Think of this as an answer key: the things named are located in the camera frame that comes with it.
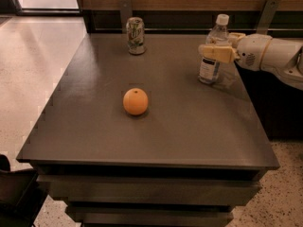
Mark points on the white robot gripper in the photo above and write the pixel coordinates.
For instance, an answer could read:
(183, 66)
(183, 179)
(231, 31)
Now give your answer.
(251, 52)

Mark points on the clear plastic water bottle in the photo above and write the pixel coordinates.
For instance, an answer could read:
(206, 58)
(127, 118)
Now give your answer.
(209, 68)

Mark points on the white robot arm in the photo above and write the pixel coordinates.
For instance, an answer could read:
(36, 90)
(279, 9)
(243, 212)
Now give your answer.
(284, 59)

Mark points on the green soda can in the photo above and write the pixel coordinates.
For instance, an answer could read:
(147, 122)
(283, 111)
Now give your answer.
(136, 35)

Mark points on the grey drawer cabinet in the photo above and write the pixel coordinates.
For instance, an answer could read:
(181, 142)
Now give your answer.
(198, 151)

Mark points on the orange fruit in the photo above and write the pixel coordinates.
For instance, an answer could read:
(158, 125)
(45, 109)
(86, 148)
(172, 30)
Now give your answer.
(135, 101)

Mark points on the dark chair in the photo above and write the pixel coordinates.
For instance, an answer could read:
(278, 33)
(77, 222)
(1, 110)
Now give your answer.
(21, 197)

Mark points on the right metal wall bracket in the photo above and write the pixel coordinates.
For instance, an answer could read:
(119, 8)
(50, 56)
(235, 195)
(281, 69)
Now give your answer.
(266, 16)

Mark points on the metal wall bracket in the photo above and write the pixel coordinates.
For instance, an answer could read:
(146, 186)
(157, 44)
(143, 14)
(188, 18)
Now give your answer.
(266, 16)
(126, 11)

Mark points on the left metal wall bracket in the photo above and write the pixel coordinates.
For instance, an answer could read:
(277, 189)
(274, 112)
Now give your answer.
(126, 11)

